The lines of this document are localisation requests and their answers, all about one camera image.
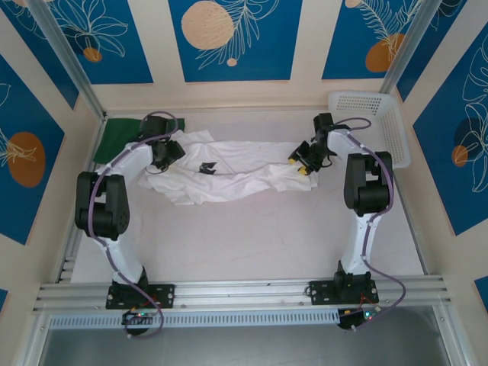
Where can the folded green t-shirt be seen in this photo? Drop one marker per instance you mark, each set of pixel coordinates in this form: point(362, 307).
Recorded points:
point(114, 141)

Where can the white t-shirt with black print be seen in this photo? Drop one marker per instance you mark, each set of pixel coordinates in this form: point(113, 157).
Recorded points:
point(244, 167)

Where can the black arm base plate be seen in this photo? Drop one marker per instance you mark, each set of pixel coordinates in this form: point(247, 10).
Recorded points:
point(320, 291)
point(164, 295)

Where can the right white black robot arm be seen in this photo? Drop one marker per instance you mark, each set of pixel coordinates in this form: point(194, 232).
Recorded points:
point(366, 183)

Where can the small controller circuit board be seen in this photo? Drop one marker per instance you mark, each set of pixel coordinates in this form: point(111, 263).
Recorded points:
point(137, 315)
point(358, 318)

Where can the white perforated plastic basket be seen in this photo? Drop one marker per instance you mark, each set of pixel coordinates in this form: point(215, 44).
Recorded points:
point(396, 126)

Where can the grey metal plate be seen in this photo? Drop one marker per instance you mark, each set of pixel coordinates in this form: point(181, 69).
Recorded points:
point(244, 348)

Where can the aluminium corner post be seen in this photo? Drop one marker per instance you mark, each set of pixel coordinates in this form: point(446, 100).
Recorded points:
point(68, 57)
point(408, 45)

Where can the aluminium profile mounting rail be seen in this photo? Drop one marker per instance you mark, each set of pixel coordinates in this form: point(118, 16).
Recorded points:
point(236, 291)

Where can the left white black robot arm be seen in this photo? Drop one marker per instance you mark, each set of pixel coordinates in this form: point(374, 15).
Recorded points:
point(101, 206)

